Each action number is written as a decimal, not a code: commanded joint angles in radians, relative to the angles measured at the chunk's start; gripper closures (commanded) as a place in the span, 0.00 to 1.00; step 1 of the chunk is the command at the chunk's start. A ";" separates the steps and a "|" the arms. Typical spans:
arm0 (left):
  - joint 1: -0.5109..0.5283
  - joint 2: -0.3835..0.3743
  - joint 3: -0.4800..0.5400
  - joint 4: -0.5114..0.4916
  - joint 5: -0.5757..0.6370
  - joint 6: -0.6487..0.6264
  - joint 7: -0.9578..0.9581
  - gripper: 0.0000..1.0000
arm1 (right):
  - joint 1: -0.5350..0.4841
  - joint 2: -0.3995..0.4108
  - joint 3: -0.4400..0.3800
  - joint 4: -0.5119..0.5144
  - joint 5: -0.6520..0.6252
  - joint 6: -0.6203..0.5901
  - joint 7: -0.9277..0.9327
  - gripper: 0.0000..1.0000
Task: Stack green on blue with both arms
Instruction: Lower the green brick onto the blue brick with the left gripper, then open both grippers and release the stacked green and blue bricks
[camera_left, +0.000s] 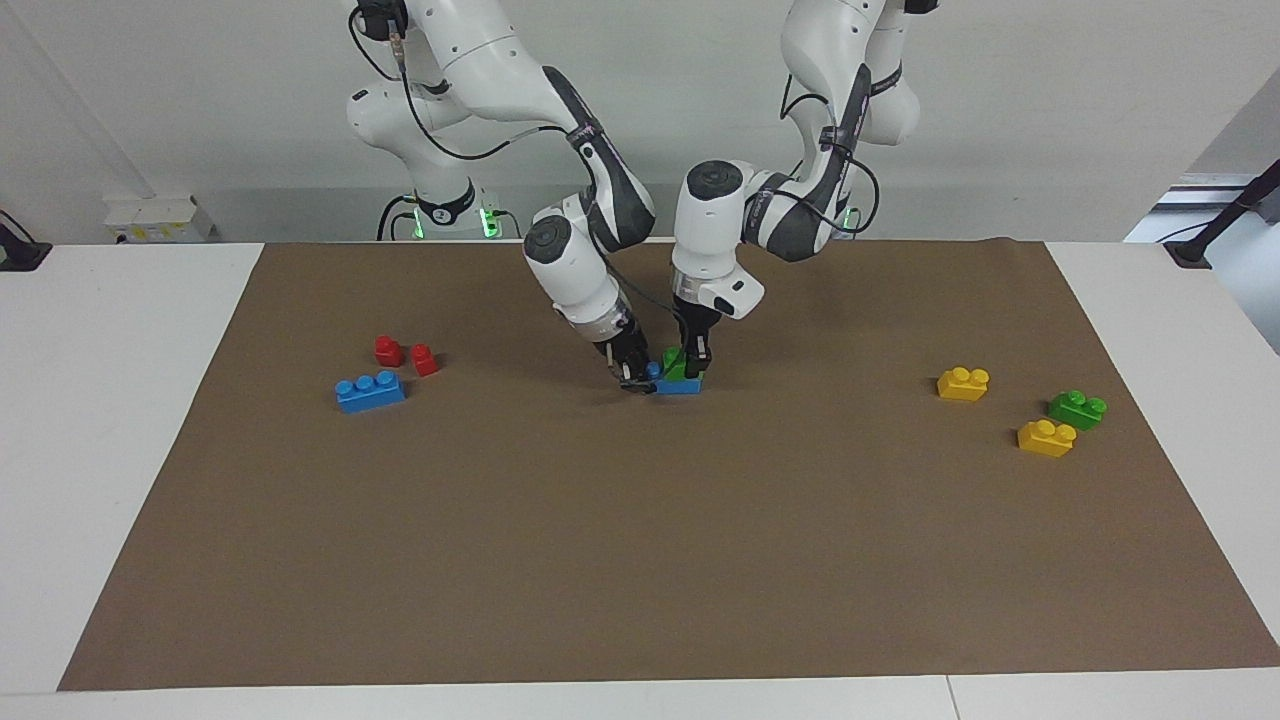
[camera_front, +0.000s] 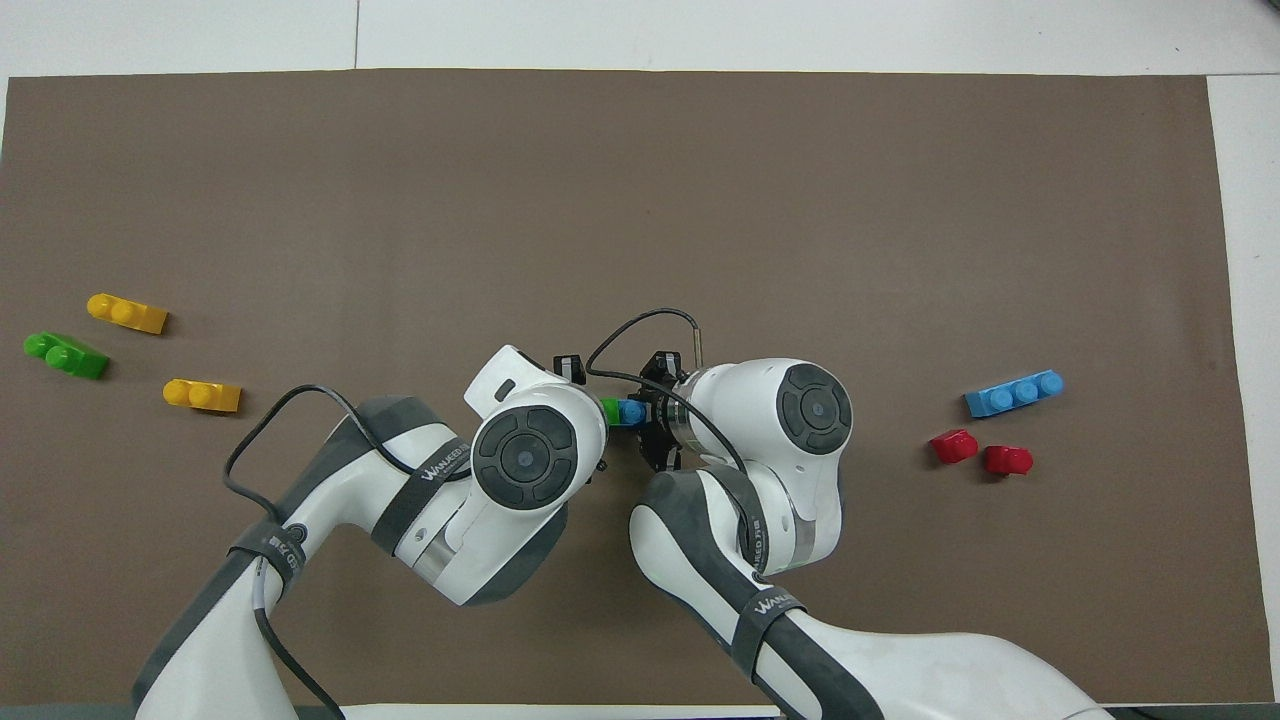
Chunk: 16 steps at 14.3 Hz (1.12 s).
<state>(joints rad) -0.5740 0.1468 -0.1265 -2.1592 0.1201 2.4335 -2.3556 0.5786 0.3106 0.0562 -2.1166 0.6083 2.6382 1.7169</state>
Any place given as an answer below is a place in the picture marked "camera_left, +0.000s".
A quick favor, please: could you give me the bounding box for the blue three-stud toy brick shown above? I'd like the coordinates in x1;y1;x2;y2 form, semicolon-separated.
645;362;704;397
335;370;408;415

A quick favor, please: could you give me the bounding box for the brown paper table mat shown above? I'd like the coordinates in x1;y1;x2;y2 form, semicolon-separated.
57;238;1280;693

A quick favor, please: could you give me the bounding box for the yellow two-stud toy brick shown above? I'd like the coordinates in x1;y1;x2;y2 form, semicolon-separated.
1016;419;1079;459
936;367;991;403

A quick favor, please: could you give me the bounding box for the black table clamp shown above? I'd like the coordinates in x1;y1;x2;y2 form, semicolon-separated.
0;209;53;272

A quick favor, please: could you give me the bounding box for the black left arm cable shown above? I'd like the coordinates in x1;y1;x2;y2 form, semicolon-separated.
778;58;883;241

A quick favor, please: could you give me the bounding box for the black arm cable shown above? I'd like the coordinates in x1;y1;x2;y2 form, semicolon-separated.
778;58;883;241
347;3;601;167

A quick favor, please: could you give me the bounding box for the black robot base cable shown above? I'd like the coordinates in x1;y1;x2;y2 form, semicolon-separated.
376;193;418;242

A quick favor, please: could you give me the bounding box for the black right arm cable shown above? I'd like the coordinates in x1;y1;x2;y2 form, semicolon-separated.
347;3;601;167

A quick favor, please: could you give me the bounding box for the white wall socket box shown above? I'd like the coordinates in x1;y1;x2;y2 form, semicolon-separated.
104;194;217;245

